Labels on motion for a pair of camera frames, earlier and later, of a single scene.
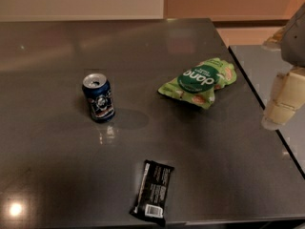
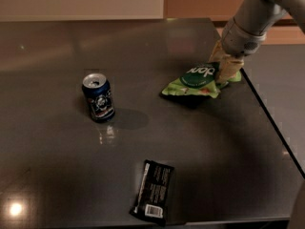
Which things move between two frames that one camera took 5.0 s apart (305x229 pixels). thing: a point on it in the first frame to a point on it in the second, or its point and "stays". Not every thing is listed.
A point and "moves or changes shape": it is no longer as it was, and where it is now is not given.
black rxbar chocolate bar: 150,199 stays
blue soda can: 98,91 stays
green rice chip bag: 199,82 moves or changes shape
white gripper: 294,41 to 238,39
